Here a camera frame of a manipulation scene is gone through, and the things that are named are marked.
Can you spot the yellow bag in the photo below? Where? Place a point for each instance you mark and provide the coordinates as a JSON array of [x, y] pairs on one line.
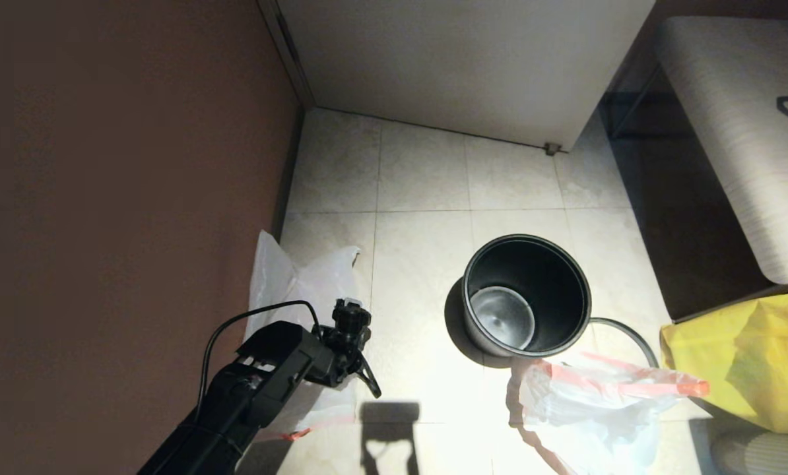
[[744, 369]]

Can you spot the fresh white plastic bag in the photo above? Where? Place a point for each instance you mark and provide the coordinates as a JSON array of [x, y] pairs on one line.
[[315, 277]]

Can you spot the dark grey baseboard strip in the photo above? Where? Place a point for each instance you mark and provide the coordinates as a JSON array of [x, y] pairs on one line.
[[288, 178]]

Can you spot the small metal door stop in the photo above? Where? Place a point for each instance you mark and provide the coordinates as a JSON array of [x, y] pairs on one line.
[[552, 149]]

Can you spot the white door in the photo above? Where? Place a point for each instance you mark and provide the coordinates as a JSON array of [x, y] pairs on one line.
[[460, 66]]

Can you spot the used white bin liner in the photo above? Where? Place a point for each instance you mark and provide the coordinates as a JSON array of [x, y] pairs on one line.
[[592, 409]]

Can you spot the black round trash bin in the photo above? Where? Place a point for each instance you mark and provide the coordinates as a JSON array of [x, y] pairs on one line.
[[539, 284]]

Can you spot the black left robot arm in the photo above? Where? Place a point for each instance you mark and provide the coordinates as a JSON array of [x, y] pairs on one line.
[[262, 382]]

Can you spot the grey door frame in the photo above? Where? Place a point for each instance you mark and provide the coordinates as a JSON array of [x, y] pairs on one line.
[[288, 53]]

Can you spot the black metal bench frame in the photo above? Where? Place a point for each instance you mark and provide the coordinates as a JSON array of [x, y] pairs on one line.
[[631, 112]]

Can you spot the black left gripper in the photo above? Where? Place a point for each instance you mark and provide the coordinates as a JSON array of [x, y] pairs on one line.
[[341, 363]]

